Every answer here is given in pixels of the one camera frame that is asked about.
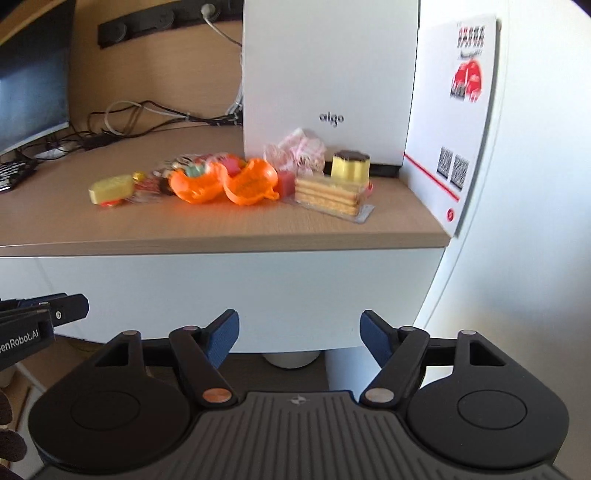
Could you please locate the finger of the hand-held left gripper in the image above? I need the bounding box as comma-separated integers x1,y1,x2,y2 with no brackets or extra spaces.
0,295,90,331
0,293,68,311

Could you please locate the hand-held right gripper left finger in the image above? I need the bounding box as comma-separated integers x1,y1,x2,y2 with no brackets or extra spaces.
93,308,241,410

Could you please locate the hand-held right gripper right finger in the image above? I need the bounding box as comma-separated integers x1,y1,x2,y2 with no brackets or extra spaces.
359,309,505,409

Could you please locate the white desk drawer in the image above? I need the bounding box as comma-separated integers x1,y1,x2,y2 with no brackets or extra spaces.
39,246,445,356

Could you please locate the yellow toy alarm clock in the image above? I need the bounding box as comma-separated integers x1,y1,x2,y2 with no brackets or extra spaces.
89,174,135,206

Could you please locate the person's left hand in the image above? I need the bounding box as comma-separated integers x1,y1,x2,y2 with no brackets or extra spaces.
0,388,28,462

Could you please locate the white desk front panel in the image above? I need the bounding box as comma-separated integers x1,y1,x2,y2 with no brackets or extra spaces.
0,256,47,302

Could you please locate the black keyboard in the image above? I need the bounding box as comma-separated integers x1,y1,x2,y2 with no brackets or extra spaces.
0,159,38,194

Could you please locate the clear packet red white print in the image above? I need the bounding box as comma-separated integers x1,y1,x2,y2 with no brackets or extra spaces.
132,170,177,199

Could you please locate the wafer biscuit packet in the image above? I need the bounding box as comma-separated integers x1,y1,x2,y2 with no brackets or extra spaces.
288,174,375,225

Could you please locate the white charger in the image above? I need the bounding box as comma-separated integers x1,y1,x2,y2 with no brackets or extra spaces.
34,141,77,158

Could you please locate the orange pumpkin toy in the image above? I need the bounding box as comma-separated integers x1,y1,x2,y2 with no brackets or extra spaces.
168,158,280,206

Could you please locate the pink cake toy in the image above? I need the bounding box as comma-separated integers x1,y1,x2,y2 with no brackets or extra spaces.
276,169,297,198

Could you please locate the yellow pudding toy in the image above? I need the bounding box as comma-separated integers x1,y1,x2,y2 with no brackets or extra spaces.
331,150,372,190

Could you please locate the pink wrapped toy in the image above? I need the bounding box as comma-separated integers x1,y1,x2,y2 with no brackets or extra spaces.
263,128,327,176

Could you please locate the black computer monitor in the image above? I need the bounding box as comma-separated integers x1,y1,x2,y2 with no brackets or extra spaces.
0,0,77,156

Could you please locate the white printed poster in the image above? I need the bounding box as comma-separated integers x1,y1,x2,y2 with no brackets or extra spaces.
403,13,502,239

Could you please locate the white computer case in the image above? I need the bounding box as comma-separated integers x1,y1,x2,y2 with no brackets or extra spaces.
242,0,422,179

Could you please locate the black power strip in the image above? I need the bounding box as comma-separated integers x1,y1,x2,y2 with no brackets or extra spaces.
97,0,245,49

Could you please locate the white coiled cable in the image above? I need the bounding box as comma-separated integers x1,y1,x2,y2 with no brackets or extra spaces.
105,100,195,136

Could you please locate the black cable bundle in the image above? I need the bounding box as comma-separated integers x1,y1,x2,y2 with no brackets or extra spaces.
18,99,243,160

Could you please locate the white power cable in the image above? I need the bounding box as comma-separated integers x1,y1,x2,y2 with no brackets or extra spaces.
200,3,245,117

